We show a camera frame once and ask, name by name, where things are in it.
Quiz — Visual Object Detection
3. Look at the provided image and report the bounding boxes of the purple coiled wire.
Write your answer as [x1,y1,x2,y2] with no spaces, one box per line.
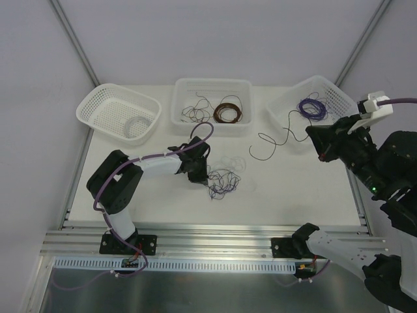
[297,91,333,121]

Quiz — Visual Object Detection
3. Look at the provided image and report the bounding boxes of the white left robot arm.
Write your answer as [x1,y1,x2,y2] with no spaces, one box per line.
[87,136,210,254]

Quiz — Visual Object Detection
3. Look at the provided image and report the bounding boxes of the white slotted cable duct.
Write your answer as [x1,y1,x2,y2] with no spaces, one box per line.
[53,257,296,275]

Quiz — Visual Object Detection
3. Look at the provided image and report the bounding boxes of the left aluminium corner post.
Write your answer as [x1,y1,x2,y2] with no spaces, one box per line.
[48,0,100,87]

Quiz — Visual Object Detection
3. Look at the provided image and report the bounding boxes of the white slotted middle basket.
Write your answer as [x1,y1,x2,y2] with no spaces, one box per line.
[170,78,255,137]

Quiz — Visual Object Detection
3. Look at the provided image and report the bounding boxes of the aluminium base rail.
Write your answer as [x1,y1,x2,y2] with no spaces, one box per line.
[40,222,297,260]

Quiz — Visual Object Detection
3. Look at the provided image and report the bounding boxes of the brown wire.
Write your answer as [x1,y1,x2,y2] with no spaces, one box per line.
[194,91,211,113]
[180,106,212,125]
[212,95,244,125]

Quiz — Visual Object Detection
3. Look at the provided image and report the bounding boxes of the white perforated left basket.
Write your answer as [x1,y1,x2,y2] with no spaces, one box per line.
[76,83,162,146]

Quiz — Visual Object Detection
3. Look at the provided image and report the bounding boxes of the aluminium corner post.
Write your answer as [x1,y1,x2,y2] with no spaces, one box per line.
[48,0,100,87]
[334,0,394,87]

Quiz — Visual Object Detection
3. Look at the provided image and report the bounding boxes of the purple wires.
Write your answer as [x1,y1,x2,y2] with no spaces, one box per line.
[207,168,242,201]

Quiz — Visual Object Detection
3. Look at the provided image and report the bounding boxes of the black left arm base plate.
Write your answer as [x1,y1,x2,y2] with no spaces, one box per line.
[99,233,157,256]

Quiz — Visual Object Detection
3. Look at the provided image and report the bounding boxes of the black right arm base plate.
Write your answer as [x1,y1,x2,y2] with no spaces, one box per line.
[270,237,314,260]

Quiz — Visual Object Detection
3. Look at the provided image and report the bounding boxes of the white perforated basket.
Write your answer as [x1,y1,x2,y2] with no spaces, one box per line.
[265,75,361,154]
[76,83,162,146]

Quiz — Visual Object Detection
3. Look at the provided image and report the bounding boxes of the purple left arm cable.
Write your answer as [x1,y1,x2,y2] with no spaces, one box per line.
[93,122,216,213]

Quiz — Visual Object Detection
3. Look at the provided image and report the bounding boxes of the purple wire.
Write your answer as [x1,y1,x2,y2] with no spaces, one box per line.
[297,91,333,121]
[249,110,313,161]

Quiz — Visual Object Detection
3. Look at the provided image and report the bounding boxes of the white coiled wire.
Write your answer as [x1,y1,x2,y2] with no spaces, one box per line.
[124,116,153,140]

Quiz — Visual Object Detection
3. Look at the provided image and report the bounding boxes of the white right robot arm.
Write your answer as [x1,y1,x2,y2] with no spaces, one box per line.
[291,115,416,312]

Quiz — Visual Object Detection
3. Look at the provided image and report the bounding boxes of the white perforated right basket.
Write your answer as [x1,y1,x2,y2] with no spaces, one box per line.
[265,75,361,154]

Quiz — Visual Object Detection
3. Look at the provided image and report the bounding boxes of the right aluminium corner post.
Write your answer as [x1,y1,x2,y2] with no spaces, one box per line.
[334,0,394,87]

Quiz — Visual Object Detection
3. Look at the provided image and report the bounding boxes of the brown coiled wire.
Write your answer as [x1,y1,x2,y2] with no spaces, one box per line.
[212,95,244,125]

